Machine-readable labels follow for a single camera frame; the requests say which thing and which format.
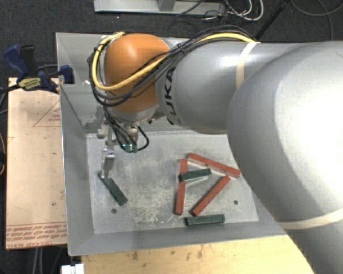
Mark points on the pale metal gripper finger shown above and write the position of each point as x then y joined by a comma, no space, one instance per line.
104,164
111,161

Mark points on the dark green flat block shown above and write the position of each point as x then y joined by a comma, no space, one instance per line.
205,220
114,191
195,174

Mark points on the grey metal bin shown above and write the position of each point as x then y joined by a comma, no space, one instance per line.
148,187

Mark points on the brown cardboard board, red print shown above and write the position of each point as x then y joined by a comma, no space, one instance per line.
34,167

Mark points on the red-brown flat block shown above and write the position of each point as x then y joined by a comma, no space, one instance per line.
214,164
179,198
211,195

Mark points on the black cylinder on white bracket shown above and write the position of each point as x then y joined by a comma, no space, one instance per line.
150,121

